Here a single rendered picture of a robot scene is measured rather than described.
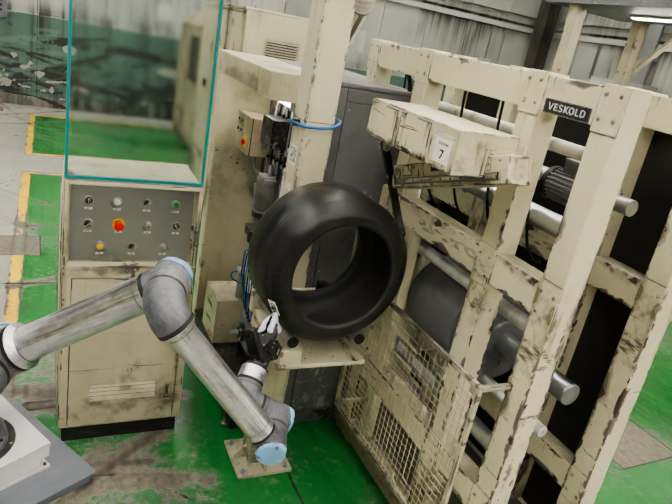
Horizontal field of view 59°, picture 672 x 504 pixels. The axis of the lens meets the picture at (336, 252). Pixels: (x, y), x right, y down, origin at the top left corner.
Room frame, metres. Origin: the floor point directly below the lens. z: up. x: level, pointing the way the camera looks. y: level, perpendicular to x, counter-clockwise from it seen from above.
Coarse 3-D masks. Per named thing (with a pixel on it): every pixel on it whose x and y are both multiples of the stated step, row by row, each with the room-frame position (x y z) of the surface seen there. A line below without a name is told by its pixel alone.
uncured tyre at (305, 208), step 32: (288, 192) 2.15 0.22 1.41; (320, 192) 2.07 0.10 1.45; (352, 192) 2.11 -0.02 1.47; (288, 224) 1.94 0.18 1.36; (320, 224) 1.94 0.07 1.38; (352, 224) 1.99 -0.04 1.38; (384, 224) 2.06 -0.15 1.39; (256, 256) 1.99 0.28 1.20; (288, 256) 1.90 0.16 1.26; (384, 256) 2.29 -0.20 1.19; (256, 288) 2.02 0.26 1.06; (288, 288) 1.90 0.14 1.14; (320, 288) 2.30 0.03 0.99; (352, 288) 2.32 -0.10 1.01; (384, 288) 2.11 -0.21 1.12; (288, 320) 1.92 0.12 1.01; (320, 320) 2.17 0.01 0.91; (352, 320) 2.05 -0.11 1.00
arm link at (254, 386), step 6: (240, 378) 1.66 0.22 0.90; (246, 378) 1.66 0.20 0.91; (252, 378) 1.66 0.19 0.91; (246, 384) 1.64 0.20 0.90; (252, 384) 1.65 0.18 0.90; (258, 384) 1.66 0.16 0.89; (252, 390) 1.63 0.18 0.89; (258, 390) 1.65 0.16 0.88; (252, 396) 1.62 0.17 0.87; (258, 396) 1.63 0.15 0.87; (258, 402) 1.62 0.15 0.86
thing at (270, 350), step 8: (264, 336) 1.80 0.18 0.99; (264, 344) 1.77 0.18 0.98; (272, 344) 1.79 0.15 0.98; (264, 352) 1.77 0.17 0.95; (272, 352) 1.78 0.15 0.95; (248, 360) 1.73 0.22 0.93; (256, 360) 1.72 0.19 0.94; (264, 360) 1.76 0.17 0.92; (272, 360) 1.79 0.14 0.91; (264, 368) 1.72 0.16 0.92
